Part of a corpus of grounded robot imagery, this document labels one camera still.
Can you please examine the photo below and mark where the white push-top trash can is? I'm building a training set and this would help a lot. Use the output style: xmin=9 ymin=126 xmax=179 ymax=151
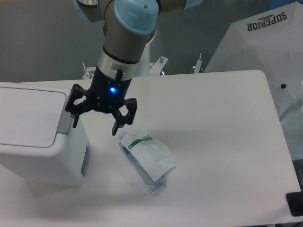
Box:
xmin=0 ymin=82 xmax=89 ymax=186

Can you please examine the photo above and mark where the white pedestal with metal flange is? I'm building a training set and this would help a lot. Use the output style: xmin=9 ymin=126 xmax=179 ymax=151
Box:
xmin=134 ymin=29 xmax=156 ymax=77

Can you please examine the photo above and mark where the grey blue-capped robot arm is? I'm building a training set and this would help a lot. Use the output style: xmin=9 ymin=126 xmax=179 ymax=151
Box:
xmin=65 ymin=0 xmax=200 ymax=135

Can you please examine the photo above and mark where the black device at table edge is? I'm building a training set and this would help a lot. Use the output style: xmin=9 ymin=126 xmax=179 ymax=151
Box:
xmin=285 ymin=192 xmax=303 ymax=217

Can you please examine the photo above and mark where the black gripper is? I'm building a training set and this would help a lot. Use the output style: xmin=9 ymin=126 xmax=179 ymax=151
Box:
xmin=65 ymin=68 xmax=137 ymax=136

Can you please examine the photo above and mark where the threaded levelling bolt foot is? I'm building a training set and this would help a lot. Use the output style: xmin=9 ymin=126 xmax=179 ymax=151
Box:
xmin=192 ymin=53 xmax=204 ymax=74

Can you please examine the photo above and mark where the white Superior umbrella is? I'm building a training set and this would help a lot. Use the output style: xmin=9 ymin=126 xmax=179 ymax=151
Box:
xmin=203 ymin=1 xmax=303 ymax=121

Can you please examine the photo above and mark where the white metal base frame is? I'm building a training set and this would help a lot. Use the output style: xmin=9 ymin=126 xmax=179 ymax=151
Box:
xmin=82 ymin=56 xmax=169 ymax=79

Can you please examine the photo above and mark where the crushed clear plastic bottle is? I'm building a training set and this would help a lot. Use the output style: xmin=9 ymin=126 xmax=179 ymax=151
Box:
xmin=118 ymin=130 xmax=176 ymax=196

